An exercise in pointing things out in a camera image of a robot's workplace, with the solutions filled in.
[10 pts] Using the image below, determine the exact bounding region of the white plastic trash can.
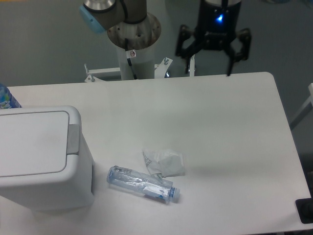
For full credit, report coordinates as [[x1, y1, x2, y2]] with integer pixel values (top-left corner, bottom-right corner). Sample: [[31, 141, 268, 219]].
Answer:
[[0, 106, 95, 211]]

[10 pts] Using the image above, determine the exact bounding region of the black clamp at table edge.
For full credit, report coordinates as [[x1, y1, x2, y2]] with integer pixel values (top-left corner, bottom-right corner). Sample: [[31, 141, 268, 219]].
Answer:
[[295, 198, 313, 224]]

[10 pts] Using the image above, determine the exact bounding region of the crushed clear plastic bottle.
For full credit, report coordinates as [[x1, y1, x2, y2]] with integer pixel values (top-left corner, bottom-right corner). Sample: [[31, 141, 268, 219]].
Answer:
[[107, 165, 180, 203]]

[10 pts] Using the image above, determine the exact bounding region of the crumpled white plastic wrapper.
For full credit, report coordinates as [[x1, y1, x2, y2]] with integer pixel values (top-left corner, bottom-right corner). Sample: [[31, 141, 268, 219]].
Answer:
[[142, 149, 185, 178]]

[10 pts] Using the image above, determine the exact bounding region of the blue labelled bottle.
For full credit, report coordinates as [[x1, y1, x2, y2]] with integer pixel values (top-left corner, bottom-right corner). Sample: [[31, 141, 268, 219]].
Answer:
[[0, 84, 22, 109]]

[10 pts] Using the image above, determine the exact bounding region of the white frame at right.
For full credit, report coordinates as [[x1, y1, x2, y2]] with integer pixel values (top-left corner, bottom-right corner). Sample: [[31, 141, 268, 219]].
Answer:
[[289, 83, 313, 130]]

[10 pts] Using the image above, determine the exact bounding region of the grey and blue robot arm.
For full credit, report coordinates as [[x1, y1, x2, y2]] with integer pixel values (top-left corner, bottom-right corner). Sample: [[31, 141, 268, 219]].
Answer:
[[79, 0, 252, 80]]

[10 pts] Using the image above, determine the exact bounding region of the black cable on pedestal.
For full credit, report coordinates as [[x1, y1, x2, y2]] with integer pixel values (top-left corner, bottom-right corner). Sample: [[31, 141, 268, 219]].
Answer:
[[124, 38, 138, 80]]

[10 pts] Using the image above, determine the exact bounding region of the white pedestal base frame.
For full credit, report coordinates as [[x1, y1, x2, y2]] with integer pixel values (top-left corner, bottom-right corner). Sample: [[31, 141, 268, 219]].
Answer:
[[84, 55, 197, 83]]

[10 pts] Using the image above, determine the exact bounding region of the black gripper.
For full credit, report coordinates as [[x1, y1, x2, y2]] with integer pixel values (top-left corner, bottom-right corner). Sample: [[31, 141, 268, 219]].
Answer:
[[175, 0, 252, 77]]

